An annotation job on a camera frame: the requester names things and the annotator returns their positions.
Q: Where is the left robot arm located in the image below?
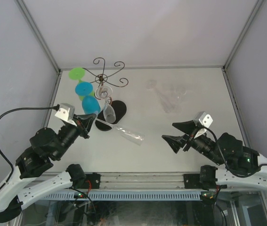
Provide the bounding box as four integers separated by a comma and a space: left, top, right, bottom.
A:
0, 113, 97, 223

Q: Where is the aluminium front rail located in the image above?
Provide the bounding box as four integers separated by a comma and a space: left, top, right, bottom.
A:
41, 171, 218, 190

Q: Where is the clear champagne flute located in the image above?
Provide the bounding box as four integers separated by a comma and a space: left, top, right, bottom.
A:
95, 85, 116, 124

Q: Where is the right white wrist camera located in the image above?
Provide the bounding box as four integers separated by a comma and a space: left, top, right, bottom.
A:
193, 111, 213, 138

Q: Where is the blue plastic wine glass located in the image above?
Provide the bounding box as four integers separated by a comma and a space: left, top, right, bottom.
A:
75, 81, 101, 115

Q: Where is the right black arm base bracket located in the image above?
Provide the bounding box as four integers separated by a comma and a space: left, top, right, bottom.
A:
183, 173, 202, 189

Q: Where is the green plastic wine glass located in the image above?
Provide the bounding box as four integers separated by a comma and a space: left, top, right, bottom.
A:
68, 67, 94, 101

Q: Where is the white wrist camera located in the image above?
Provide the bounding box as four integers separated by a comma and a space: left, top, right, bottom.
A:
55, 103, 76, 126
193, 111, 213, 138

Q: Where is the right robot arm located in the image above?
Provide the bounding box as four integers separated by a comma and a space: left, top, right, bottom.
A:
162, 121, 267, 191

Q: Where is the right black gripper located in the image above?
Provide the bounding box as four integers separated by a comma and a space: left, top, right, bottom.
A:
162, 120, 223, 166

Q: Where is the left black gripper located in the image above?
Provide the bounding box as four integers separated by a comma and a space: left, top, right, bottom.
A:
54, 113, 97, 159

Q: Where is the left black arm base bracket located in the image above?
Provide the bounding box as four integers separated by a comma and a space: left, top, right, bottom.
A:
83, 172, 101, 189

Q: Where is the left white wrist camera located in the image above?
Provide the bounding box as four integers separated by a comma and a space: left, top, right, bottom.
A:
55, 103, 76, 126

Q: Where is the copper wire wine glass rack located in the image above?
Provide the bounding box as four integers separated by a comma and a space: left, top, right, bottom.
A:
87, 57, 129, 132

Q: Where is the grey slotted cable duct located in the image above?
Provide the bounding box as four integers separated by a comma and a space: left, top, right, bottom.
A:
41, 190, 202, 202

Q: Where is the left black camera cable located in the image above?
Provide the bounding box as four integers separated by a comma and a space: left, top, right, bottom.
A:
0, 106, 60, 184

